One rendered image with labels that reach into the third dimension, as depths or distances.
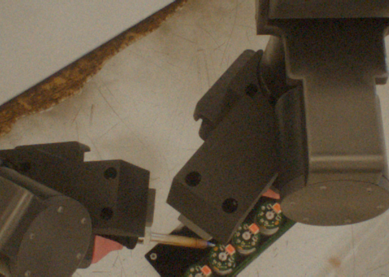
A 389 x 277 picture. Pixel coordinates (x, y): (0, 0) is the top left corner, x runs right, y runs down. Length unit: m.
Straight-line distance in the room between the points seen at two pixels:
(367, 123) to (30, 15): 0.54
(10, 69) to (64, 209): 0.41
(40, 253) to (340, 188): 0.17
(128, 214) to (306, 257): 0.32
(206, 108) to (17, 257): 0.16
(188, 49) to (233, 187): 0.41
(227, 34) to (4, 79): 0.23
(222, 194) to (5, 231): 0.12
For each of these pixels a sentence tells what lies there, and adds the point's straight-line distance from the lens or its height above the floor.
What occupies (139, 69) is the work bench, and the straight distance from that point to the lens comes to 0.84.
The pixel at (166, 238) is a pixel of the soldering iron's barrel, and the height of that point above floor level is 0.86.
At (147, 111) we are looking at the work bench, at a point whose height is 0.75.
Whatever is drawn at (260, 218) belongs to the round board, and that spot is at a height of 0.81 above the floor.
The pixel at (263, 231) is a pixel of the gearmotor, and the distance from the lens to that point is 0.76.
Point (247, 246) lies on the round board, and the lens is 0.74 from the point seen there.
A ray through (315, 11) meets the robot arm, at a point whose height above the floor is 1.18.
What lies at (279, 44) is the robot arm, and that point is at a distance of 0.45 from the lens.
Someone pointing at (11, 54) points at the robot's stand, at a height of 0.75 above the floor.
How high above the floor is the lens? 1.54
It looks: 75 degrees down
